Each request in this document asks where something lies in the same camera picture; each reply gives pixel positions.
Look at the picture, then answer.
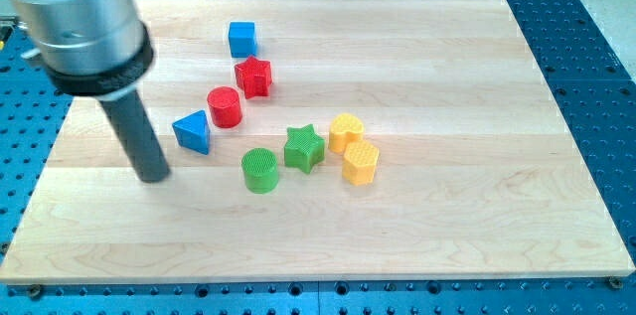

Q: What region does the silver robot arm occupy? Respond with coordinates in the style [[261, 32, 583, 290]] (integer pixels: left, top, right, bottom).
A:
[[10, 0, 153, 101]]

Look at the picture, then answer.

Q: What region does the green star block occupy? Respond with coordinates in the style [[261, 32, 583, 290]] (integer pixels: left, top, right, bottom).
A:
[[283, 124, 325, 174]]

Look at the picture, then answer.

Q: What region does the red star block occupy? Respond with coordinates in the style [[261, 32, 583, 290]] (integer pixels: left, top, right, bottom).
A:
[[235, 56, 272, 99]]

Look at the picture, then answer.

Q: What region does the wooden board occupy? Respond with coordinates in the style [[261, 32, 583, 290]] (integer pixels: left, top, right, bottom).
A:
[[1, 0, 634, 284]]

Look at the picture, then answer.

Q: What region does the yellow heart block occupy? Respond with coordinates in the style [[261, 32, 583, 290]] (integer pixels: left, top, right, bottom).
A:
[[328, 113, 365, 154]]

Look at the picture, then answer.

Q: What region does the yellow hexagon block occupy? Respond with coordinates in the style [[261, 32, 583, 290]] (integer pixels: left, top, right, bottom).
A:
[[342, 140, 380, 186]]

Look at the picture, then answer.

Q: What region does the green cylinder block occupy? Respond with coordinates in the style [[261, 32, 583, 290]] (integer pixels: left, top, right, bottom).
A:
[[241, 148, 279, 194]]

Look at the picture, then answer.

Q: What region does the red cylinder block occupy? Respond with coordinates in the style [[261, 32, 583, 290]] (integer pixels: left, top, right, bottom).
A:
[[207, 86, 242, 128]]

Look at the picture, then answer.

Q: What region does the blue triangle block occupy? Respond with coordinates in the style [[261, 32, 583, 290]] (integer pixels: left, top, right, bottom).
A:
[[172, 110, 210, 155]]

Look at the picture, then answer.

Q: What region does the blue cube block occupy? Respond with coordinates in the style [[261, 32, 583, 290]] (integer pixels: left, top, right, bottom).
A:
[[228, 21, 257, 58]]

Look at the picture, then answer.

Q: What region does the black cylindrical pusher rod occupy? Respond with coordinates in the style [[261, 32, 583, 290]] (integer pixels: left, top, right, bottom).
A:
[[99, 90, 170, 183]]

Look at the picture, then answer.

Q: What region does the left board clamp screw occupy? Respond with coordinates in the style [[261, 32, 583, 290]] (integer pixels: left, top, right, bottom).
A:
[[26, 284, 43, 299]]

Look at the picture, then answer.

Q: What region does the board clamp screw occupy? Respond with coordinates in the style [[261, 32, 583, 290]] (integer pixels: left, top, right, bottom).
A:
[[607, 277, 623, 289], [26, 284, 43, 299]]

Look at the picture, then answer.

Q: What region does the right board clamp screw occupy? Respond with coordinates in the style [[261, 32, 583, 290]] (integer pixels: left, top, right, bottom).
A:
[[607, 277, 623, 289]]

